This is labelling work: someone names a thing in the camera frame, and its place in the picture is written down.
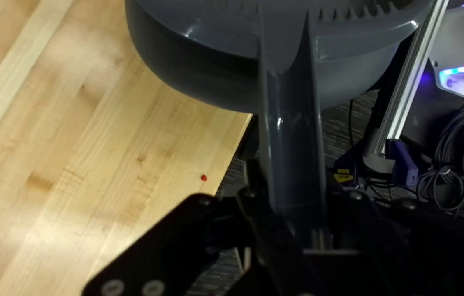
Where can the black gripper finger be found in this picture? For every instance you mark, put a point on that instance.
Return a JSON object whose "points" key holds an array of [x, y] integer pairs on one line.
{"points": [[170, 257]]}

